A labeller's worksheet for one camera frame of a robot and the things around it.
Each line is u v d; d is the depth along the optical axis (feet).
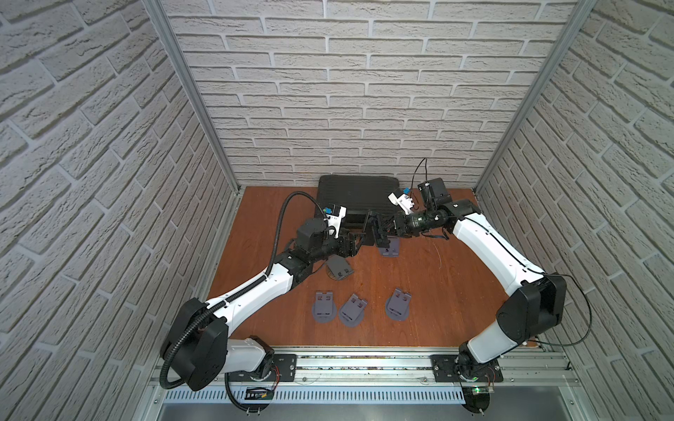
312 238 1.94
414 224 2.24
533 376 2.43
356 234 2.66
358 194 3.82
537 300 1.41
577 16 2.29
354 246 2.29
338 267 3.04
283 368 2.39
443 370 2.41
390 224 2.36
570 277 1.44
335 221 2.28
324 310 2.73
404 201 2.41
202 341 1.32
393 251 3.12
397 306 2.80
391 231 2.33
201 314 1.36
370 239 2.44
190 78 2.74
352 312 2.74
